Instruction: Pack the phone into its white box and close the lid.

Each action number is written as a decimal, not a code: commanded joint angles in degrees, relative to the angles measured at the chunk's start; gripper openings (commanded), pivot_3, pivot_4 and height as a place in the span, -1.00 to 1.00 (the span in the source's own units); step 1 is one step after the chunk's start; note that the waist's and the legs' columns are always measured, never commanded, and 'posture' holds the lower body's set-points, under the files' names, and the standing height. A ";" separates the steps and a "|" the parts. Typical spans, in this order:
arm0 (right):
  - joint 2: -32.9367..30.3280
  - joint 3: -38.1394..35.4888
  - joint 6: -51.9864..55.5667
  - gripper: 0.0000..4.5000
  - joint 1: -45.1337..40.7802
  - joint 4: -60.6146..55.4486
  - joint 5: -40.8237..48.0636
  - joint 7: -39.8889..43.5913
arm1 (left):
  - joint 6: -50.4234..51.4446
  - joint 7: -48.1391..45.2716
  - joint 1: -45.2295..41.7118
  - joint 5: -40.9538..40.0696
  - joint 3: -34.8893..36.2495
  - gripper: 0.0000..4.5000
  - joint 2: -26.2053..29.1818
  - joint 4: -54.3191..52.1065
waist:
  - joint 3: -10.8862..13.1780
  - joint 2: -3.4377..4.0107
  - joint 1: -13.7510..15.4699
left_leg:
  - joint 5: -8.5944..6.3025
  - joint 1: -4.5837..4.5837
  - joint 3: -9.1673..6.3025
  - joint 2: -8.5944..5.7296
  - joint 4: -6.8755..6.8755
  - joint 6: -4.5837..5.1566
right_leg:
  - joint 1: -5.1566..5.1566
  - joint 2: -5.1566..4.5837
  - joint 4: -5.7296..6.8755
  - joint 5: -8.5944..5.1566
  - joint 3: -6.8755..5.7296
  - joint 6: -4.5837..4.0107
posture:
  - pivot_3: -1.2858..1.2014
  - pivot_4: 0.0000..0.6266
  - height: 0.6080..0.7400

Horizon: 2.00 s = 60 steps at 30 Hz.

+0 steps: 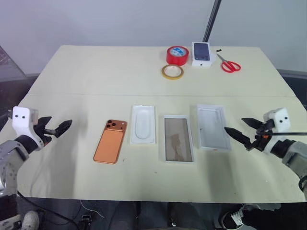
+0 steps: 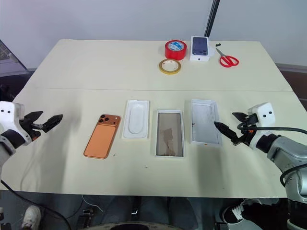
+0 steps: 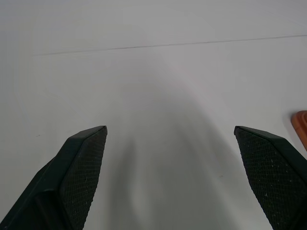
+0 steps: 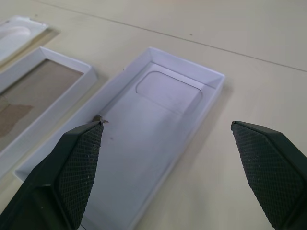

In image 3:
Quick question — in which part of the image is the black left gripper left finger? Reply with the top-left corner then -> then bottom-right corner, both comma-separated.
0,125 -> 108,230

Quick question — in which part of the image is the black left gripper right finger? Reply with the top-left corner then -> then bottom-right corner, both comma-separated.
234,126 -> 307,230

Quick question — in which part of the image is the orange-brown object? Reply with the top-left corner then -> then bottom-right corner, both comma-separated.
289,110 -> 307,151

